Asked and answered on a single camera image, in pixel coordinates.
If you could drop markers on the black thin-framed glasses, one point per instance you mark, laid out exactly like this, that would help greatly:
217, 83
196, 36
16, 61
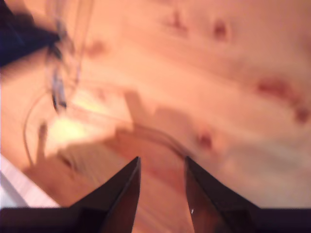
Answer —
57, 97

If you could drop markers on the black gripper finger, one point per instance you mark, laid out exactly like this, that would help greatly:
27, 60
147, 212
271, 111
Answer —
19, 34
121, 189
209, 194

